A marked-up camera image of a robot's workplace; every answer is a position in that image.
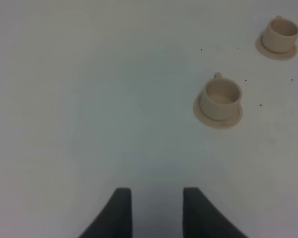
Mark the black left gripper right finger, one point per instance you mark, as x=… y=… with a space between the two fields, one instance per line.
x=201 y=219

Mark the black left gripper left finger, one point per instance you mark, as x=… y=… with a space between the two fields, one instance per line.
x=115 y=220

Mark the beige saucer near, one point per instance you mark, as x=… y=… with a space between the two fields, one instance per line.
x=216 y=123

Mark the beige saucer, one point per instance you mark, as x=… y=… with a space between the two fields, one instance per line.
x=216 y=123
x=272 y=55

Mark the beige teacup near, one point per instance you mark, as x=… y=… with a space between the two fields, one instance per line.
x=220 y=98

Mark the beige teacup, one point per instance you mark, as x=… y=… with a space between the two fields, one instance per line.
x=220 y=98
x=280 y=35

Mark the beige saucer far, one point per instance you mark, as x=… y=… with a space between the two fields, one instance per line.
x=272 y=55

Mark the beige teacup far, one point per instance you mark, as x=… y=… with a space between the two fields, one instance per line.
x=280 y=35

